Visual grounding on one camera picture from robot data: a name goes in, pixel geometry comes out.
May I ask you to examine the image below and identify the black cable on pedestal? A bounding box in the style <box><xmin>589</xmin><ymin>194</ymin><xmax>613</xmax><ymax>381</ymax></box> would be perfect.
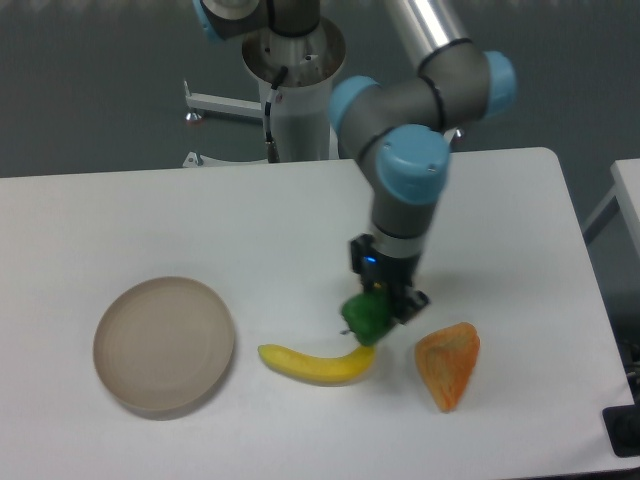
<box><xmin>263</xmin><ymin>67</ymin><xmax>290</xmax><ymax>164</ymax></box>

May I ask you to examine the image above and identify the black device at table edge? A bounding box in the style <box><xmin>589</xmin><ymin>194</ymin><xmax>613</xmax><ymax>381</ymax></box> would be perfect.
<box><xmin>602</xmin><ymin>405</ymin><xmax>639</xmax><ymax>458</ymax></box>

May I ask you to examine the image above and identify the beige round plate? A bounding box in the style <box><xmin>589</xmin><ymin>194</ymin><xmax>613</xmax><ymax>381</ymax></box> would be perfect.
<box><xmin>92</xmin><ymin>276</ymin><xmax>236</xmax><ymax>420</ymax></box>

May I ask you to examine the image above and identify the green toy bell pepper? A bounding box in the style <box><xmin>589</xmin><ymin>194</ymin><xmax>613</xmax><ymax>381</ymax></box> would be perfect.
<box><xmin>341</xmin><ymin>290</ymin><xmax>395</xmax><ymax>347</ymax></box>

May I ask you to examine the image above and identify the yellow toy banana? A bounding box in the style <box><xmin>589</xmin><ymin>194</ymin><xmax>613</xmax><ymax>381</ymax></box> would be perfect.
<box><xmin>257</xmin><ymin>344</ymin><xmax>377</xmax><ymax>385</ymax></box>

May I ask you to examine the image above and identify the white side table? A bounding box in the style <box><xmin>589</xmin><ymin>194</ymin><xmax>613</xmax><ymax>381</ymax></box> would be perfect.
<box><xmin>581</xmin><ymin>158</ymin><xmax>640</xmax><ymax>252</ymax></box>

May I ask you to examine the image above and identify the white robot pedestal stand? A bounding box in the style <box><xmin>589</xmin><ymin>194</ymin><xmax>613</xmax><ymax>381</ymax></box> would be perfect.
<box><xmin>180</xmin><ymin>24</ymin><xmax>466</xmax><ymax>169</ymax></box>

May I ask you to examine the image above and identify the orange toy sandwich triangle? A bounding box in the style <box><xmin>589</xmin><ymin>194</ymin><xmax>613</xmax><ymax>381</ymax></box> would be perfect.
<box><xmin>414</xmin><ymin>322</ymin><xmax>480</xmax><ymax>413</ymax></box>

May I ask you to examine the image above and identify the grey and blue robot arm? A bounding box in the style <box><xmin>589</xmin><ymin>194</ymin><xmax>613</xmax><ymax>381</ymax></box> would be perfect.
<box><xmin>193</xmin><ymin>1</ymin><xmax>517</xmax><ymax>326</ymax></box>

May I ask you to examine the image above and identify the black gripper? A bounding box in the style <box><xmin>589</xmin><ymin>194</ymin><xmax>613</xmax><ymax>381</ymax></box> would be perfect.
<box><xmin>349</xmin><ymin>233</ymin><xmax>429</xmax><ymax>325</ymax></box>

